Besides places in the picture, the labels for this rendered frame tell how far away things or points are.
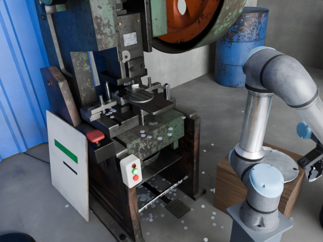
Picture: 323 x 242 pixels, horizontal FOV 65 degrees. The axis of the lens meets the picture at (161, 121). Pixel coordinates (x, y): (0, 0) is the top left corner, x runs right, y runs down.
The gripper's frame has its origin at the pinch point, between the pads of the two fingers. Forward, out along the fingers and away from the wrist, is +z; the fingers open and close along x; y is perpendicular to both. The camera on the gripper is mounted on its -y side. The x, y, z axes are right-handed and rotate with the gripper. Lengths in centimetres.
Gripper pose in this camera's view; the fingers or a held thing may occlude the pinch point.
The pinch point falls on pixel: (308, 179)
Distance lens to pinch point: 142.1
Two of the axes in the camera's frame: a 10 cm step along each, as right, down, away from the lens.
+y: 9.3, -1.8, 3.1
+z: 0.0, 8.5, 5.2
